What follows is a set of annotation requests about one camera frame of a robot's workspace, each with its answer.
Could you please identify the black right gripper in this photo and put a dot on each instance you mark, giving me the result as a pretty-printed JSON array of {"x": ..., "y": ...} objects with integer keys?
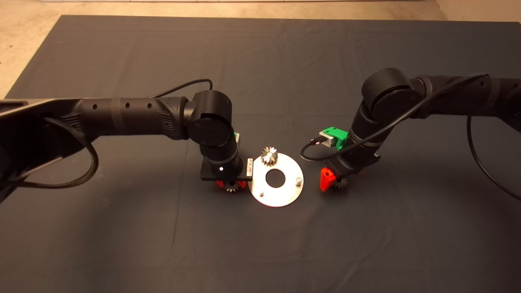
[{"x": 356, "y": 160}]

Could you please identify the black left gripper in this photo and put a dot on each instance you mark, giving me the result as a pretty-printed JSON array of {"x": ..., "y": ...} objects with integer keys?
[{"x": 228, "y": 173}]

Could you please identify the steel planetary gear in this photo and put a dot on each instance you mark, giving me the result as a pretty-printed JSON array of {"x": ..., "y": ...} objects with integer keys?
[
  {"x": 232, "y": 188},
  {"x": 269, "y": 156},
  {"x": 341, "y": 184}
]

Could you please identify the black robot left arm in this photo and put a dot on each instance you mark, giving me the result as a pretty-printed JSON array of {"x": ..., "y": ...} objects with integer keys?
[{"x": 122, "y": 116}]

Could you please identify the round metal carrier plate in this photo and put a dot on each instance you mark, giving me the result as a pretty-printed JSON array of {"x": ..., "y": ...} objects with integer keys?
[{"x": 256, "y": 191}]

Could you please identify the dark table cloth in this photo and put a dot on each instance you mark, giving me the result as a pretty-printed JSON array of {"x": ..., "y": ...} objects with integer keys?
[{"x": 285, "y": 252}]

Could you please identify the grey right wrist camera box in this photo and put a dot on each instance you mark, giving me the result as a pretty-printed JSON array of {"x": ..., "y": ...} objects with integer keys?
[{"x": 329, "y": 141}]

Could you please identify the green right camera mount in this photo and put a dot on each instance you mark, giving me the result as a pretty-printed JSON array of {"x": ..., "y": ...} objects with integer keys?
[{"x": 338, "y": 135}]

